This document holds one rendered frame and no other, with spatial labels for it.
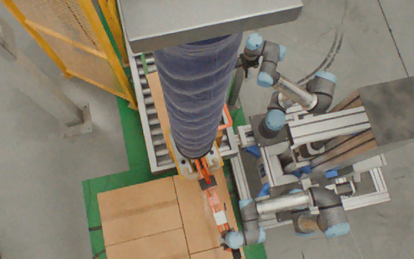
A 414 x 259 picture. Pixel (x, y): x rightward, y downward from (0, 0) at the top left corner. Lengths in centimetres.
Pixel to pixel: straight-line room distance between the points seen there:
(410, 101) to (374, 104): 14
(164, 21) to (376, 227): 335
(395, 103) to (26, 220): 310
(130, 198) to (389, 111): 197
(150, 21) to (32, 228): 321
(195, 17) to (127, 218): 240
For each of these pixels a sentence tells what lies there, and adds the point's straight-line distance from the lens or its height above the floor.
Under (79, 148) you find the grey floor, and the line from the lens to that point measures 365.
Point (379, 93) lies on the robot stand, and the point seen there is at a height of 203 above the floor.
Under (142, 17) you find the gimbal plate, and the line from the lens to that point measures 63.
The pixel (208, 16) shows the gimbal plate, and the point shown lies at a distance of 63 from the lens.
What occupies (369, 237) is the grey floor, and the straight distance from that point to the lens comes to 375.
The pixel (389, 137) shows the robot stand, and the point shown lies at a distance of 161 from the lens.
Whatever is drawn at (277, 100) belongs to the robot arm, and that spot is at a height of 128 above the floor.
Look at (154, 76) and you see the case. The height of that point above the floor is 95.
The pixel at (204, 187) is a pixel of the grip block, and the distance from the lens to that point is 217.
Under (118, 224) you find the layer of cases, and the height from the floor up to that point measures 54.
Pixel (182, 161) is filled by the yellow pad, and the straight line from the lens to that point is 229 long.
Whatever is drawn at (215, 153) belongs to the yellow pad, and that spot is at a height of 113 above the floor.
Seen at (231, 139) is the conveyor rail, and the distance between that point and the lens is 290.
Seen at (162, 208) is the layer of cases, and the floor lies 54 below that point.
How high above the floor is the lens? 341
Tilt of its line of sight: 75 degrees down
